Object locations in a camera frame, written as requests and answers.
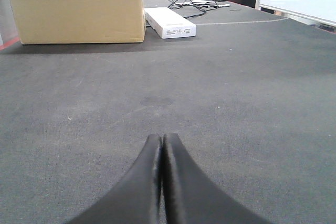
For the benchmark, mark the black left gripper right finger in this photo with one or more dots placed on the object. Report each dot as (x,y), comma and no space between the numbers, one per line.
(190,196)

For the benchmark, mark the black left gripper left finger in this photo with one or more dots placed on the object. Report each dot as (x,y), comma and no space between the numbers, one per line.
(135,198)

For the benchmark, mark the long white carton box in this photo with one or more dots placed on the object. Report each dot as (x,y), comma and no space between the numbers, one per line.
(168,24)

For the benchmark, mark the large brown cardboard box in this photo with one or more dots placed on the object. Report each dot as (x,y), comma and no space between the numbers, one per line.
(79,21)

